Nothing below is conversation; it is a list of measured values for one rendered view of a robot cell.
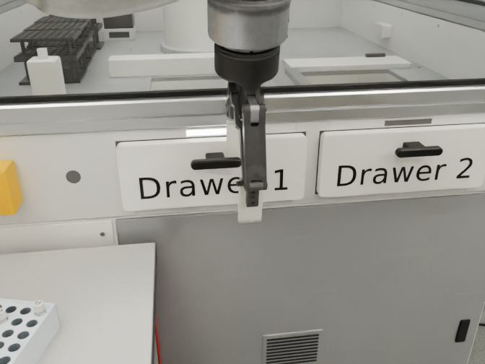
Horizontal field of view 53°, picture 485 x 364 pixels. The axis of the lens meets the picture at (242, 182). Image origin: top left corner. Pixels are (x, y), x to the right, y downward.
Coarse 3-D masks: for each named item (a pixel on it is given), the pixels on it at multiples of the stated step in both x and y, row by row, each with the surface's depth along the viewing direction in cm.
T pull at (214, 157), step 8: (216, 152) 73; (192, 160) 70; (200, 160) 70; (208, 160) 70; (216, 160) 70; (224, 160) 70; (232, 160) 70; (240, 160) 71; (192, 168) 70; (200, 168) 70; (208, 168) 70; (216, 168) 71
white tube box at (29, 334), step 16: (0, 304) 60; (16, 304) 60; (48, 304) 59; (16, 320) 58; (32, 320) 57; (48, 320) 58; (0, 336) 55; (16, 336) 55; (32, 336) 55; (48, 336) 58; (0, 352) 53; (16, 352) 53; (32, 352) 55
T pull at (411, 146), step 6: (408, 144) 76; (414, 144) 76; (420, 144) 76; (396, 150) 74; (402, 150) 74; (408, 150) 74; (414, 150) 74; (420, 150) 74; (426, 150) 74; (432, 150) 74; (438, 150) 75; (402, 156) 74; (408, 156) 74; (414, 156) 74; (420, 156) 75; (426, 156) 75
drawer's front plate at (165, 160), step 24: (120, 144) 71; (144, 144) 71; (168, 144) 72; (192, 144) 72; (216, 144) 73; (288, 144) 74; (120, 168) 72; (144, 168) 73; (168, 168) 73; (240, 168) 75; (288, 168) 76; (144, 192) 75; (264, 192) 78; (288, 192) 78
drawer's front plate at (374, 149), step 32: (416, 128) 78; (448, 128) 78; (480, 128) 78; (320, 160) 77; (352, 160) 77; (384, 160) 78; (416, 160) 79; (448, 160) 80; (480, 160) 81; (320, 192) 79; (352, 192) 80; (384, 192) 81
